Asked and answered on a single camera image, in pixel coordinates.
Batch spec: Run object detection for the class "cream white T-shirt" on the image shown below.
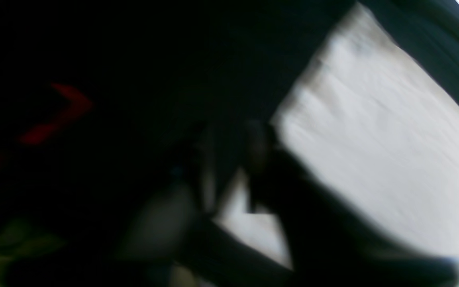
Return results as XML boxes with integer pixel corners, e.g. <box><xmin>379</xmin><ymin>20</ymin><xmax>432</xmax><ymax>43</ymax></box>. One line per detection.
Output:
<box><xmin>214</xmin><ymin>2</ymin><xmax>459</xmax><ymax>275</ymax></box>

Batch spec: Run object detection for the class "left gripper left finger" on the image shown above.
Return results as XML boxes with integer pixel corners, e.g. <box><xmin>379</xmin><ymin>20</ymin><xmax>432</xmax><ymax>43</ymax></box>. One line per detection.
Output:
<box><xmin>118</xmin><ymin>128</ymin><xmax>216</xmax><ymax>263</ymax></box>

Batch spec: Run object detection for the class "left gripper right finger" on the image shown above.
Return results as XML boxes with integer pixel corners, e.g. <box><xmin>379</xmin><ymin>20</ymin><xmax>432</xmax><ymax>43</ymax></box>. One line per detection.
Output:
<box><xmin>245</xmin><ymin>121</ymin><xmax>459</xmax><ymax>287</ymax></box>

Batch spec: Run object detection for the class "black table cloth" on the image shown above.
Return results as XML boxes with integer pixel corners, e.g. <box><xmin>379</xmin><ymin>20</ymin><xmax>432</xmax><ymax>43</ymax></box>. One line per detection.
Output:
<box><xmin>0</xmin><ymin>0</ymin><xmax>459</xmax><ymax>287</ymax></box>

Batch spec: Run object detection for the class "blue orange clamp top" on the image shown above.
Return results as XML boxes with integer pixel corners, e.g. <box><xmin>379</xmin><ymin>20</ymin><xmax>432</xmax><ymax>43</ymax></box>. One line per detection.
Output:
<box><xmin>0</xmin><ymin>83</ymin><xmax>93</xmax><ymax>169</ymax></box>

